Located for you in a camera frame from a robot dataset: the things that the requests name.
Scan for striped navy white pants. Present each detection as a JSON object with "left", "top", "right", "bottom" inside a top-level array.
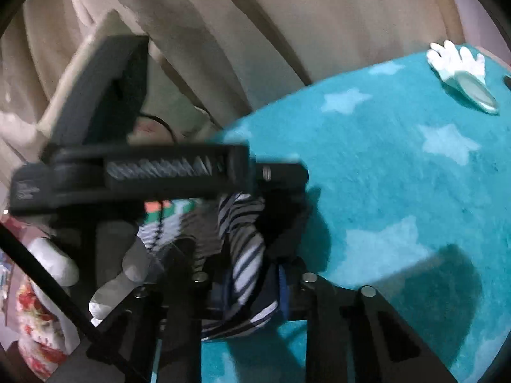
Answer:
[{"left": 138, "top": 193, "right": 279, "bottom": 342}]

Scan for gloved left hand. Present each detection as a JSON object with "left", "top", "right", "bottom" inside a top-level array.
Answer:
[{"left": 88, "top": 238, "right": 189, "bottom": 322}]

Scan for red floral cloth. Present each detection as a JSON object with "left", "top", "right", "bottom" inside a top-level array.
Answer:
[{"left": 16, "top": 276, "right": 69, "bottom": 381}]

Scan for turquoise star cartoon blanket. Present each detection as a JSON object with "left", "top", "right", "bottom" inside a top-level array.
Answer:
[{"left": 222, "top": 53, "right": 510, "bottom": 382}]

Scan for beige curtain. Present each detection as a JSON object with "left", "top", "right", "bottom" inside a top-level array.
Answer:
[{"left": 1, "top": 0, "right": 465, "bottom": 188}]

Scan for white glove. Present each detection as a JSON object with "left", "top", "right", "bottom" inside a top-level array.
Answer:
[{"left": 426, "top": 40, "right": 500, "bottom": 115}]

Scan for black cable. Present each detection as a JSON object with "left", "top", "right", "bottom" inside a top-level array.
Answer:
[{"left": 0, "top": 222, "right": 105, "bottom": 340}]

